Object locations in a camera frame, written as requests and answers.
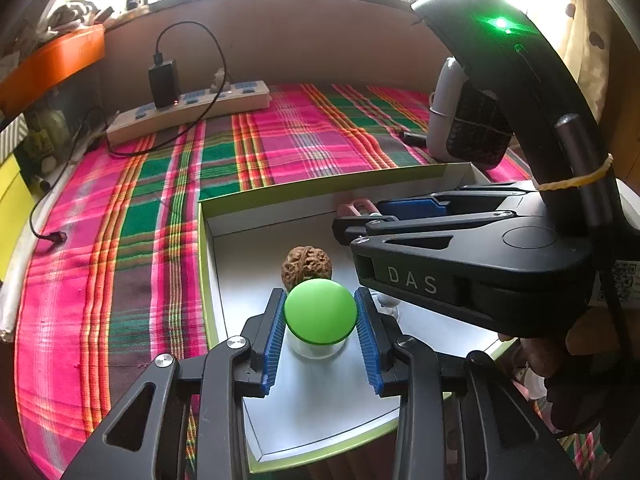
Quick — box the white side shelf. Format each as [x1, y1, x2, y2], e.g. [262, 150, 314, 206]
[0, 240, 36, 343]

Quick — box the cream dotted curtain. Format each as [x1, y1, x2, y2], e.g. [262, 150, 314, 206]
[540, 0, 616, 126]

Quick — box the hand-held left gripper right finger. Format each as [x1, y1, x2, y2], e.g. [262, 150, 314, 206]
[352, 287, 583, 480]

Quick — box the yellow rubber band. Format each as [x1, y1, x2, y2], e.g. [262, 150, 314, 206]
[537, 154, 613, 192]

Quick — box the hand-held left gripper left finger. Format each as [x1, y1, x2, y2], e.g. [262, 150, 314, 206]
[60, 287, 288, 480]

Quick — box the black charger cable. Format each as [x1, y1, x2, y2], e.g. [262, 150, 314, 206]
[107, 21, 227, 157]

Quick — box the black usb cable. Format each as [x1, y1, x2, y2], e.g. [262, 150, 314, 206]
[29, 107, 108, 243]

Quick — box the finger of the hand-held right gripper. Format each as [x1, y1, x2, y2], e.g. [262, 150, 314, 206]
[375, 182, 538, 221]
[332, 210, 548, 248]

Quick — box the green cardboard box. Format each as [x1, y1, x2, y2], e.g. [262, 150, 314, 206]
[196, 161, 526, 476]

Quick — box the green-topped white spool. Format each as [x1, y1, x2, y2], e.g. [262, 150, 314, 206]
[283, 280, 358, 359]

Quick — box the yellow box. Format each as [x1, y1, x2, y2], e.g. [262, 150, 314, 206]
[0, 155, 26, 281]

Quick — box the brown walnut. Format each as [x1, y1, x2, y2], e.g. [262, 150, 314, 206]
[281, 245, 333, 293]

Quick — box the white power strip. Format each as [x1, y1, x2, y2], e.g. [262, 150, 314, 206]
[106, 80, 271, 147]

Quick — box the pink clip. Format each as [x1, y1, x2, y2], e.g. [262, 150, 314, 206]
[337, 200, 378, 217]

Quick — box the black charger adapter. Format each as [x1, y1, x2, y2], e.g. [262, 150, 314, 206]
[148, 59, 181, 109]

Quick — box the plaid cloth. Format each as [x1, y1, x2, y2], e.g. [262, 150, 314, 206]
[12, 82, 616, 480]

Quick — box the grey space heater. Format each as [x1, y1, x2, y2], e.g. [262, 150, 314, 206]
[427, 57, 513, 171]

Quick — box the person's right hand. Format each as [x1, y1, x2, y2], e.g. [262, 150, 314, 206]
[497, 330, 608, 436]

